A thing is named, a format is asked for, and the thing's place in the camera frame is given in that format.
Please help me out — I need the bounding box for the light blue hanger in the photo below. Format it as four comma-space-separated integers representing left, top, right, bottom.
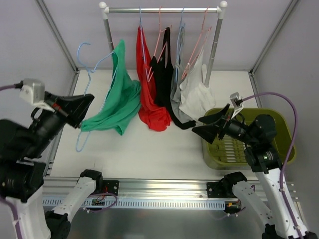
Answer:
75, 42, 119, 153

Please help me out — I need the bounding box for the green tank top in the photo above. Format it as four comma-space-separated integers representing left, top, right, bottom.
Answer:
80, 39, 142, 135

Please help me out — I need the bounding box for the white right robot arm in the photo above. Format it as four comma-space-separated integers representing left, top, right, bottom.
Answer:
192, 105, 318, 239

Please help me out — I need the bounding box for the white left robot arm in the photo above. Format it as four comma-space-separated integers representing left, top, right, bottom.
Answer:
0, 92, 104, 239

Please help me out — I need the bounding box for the white tank top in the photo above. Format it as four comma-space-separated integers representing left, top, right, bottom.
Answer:
179, 49, 216, 121

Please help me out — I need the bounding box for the grey tank top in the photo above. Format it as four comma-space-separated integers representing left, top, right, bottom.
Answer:
170, 61, 196, 127

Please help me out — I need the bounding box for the red tank top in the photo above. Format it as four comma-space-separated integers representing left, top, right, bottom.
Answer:
136, 26, 171, 132

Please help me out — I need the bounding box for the black tank top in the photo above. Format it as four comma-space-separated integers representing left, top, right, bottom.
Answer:
150, 27, 195, 130

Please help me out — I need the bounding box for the pink hanger under black top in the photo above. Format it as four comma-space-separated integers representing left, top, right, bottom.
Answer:
146, 6, 174, 82

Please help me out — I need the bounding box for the pink hanger under white top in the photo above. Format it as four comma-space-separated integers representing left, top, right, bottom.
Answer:
181, 8, 212, 80

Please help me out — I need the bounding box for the blue hanger under grey top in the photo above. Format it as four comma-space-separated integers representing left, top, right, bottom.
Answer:
174, 8, 185, 83

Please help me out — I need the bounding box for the blue hanger under red top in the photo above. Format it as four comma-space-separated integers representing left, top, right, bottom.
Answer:
139, 7, 147, 65

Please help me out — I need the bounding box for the olive green plastic basket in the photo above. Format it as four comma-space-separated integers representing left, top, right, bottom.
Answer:
202, 108, 292, 170

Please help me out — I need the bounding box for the silver clothes rack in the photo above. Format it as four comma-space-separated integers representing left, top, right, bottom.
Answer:
99, 0, 228, 86

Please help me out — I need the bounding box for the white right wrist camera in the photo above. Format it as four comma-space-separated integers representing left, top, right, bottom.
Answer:
230, 92, 244, 119

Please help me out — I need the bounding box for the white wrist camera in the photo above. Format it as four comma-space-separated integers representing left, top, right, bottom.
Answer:
230, 92, 244, 119
19, 78, 53, 111

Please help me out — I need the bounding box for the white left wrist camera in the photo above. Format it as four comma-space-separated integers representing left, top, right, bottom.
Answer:
19, 78, 53, 111

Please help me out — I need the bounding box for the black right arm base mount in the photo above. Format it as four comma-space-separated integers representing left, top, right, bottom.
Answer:
206, 181, 234, 198

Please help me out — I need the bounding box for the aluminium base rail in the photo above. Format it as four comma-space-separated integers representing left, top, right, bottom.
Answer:
43, 177, 216, 200

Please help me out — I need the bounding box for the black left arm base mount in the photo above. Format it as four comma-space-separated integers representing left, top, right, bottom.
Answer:
101, 180, 120, 196

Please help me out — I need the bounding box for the aluminium corner frame post left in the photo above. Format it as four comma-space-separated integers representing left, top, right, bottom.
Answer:
34, 0, 80, 75

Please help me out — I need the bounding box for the aluminium corner frame post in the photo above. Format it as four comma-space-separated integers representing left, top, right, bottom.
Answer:
250, 0, 301, 77
34, 0, 80, 75

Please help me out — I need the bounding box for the white slotted cable duct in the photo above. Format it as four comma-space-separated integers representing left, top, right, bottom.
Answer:
42, 198, 226, 210

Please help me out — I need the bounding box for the aluminium corner frame post right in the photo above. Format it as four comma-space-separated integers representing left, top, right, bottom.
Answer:
250, 0, 301, 77

